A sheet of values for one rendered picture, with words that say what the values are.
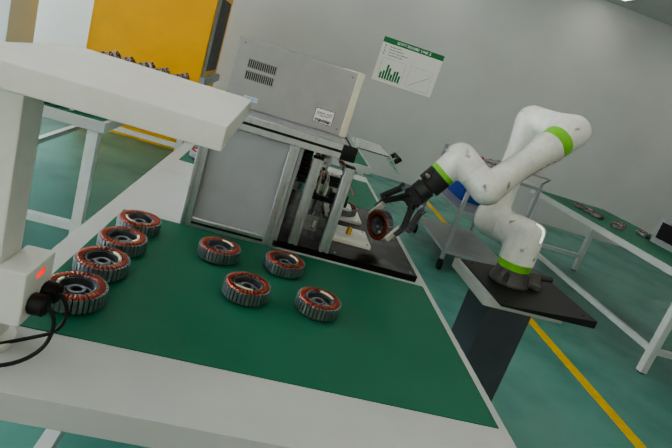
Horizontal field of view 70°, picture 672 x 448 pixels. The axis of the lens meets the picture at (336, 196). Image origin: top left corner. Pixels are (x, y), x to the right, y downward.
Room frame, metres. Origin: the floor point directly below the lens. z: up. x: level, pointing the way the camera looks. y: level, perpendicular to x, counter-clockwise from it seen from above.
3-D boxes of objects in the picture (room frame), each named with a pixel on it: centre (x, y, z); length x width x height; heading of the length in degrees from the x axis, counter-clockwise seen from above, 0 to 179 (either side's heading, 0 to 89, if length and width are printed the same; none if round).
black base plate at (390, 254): (1.74, -0.05, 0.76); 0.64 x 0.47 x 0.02; 9
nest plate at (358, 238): (1.63, -0.08, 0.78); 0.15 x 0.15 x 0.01; 9
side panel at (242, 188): (1.36, 0.28, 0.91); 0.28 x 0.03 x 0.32; 99
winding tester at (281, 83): (1.71, 0.26, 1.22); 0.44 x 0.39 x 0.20; 9
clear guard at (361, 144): (1.91, -0.03, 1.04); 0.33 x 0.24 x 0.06; 99
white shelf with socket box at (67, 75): (0.76, 0.36, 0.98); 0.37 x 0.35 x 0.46; 9
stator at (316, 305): (1.08, -0.04, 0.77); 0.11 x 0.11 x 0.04
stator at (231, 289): (1.04, 0.13, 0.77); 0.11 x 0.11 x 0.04
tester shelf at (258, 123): (1.69, 0.25, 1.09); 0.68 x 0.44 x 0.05; 9
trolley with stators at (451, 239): (4.29, -1.21, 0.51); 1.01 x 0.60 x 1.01; 9
